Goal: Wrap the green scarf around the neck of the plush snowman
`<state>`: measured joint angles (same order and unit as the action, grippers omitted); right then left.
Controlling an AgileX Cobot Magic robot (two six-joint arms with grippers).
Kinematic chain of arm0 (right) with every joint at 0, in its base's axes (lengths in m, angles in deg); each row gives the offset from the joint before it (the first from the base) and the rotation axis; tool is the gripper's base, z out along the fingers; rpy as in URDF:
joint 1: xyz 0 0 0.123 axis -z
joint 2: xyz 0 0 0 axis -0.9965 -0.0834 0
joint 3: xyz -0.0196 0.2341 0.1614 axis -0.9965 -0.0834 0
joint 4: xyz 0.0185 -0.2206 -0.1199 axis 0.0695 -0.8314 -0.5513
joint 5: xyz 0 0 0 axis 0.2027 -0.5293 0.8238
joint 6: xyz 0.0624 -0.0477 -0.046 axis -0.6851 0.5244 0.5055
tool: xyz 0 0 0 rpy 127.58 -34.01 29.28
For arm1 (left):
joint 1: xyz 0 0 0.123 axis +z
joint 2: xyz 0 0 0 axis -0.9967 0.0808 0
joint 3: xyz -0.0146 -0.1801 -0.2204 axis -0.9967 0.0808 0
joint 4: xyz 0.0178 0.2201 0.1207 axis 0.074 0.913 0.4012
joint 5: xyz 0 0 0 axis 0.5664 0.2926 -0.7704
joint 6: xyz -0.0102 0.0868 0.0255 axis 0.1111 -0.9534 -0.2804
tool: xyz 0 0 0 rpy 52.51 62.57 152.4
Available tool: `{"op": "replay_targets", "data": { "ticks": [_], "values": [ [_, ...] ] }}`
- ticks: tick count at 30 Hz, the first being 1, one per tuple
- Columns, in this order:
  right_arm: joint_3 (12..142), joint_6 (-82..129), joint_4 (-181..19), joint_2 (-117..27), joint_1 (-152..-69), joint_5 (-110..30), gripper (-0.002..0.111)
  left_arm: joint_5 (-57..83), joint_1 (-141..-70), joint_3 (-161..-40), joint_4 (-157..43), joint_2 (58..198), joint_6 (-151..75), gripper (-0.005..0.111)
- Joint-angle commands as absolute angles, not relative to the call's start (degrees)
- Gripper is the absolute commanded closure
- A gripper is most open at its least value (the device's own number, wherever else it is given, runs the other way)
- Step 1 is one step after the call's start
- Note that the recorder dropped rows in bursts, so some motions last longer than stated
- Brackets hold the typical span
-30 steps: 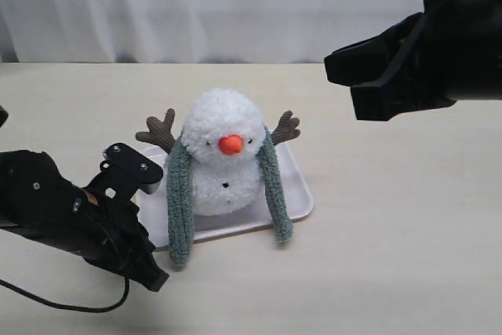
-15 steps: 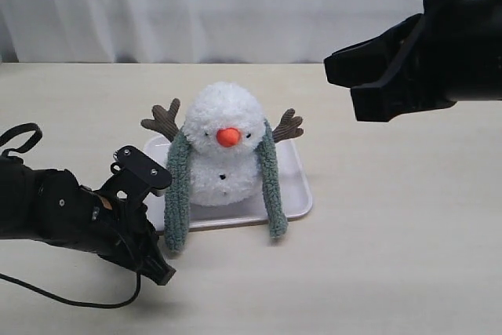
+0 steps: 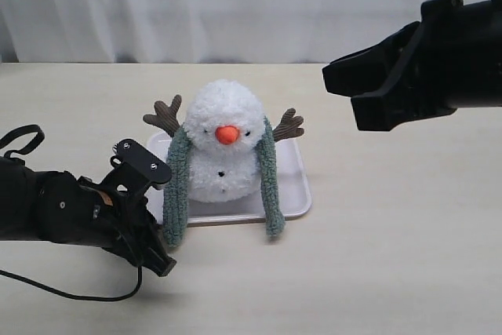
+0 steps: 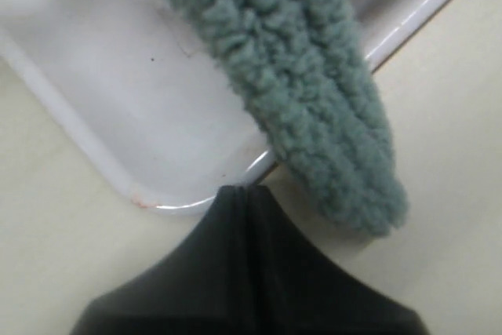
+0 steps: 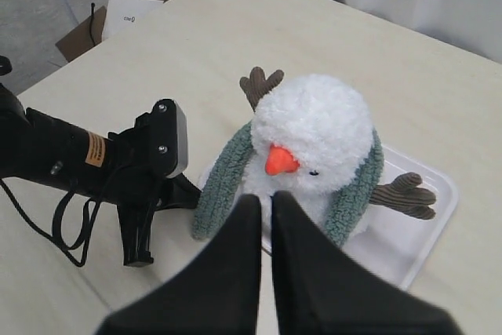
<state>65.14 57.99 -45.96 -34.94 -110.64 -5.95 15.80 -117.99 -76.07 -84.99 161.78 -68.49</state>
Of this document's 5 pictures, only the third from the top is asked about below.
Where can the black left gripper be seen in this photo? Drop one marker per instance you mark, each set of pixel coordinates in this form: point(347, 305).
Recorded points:
point(133, 230)

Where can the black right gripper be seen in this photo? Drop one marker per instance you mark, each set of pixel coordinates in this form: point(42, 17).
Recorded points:
point(455, 62)

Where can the green knitted scarf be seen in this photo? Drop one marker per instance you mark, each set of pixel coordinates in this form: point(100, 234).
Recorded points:
point(176, 194)

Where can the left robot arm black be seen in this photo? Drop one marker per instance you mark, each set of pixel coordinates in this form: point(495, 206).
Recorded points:
point(57, 207)

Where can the right robot arm black grey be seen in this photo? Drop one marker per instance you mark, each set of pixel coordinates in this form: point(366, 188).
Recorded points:
point(448, 60)

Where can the white plush snowman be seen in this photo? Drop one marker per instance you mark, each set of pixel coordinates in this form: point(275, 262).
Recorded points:
point(222, 101)

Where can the white backdrop curtain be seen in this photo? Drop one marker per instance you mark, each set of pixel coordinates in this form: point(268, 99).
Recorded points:
point(196, 31)

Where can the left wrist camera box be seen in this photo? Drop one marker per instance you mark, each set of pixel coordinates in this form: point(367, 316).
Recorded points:
point(137, 166)

